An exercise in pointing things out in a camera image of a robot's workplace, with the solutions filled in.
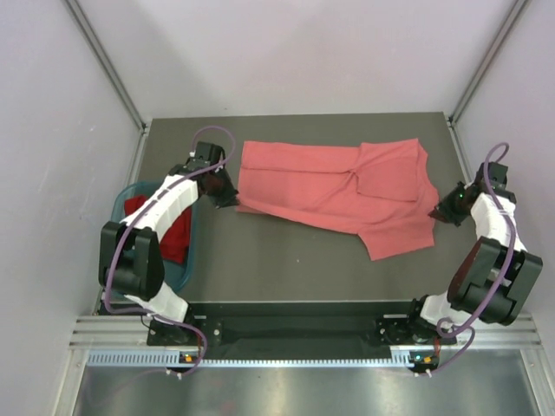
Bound slotted cable duct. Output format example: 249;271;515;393
87;350;438;368

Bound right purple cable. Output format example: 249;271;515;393
411;142;519;377

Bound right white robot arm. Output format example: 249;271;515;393
404;162;543;343

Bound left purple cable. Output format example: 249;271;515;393
102;125;238;376

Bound dark red t shirt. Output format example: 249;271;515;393
124;195;192;264

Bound pink t shirt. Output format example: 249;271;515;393
238;139;439;261

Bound aluminium frame post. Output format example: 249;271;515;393
60;0;148;131
447;0;532;128

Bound left aluminium frame post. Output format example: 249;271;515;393
60;0;148;131

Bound purple cable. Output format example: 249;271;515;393
411;142;519;377
102;125;238;376

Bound right aluminium frame post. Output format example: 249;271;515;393
447;0;532;128

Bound teal plastic basket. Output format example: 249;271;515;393
98;181;199;292

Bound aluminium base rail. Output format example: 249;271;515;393
69;314;543;350

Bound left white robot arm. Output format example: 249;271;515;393
99;141;238;344

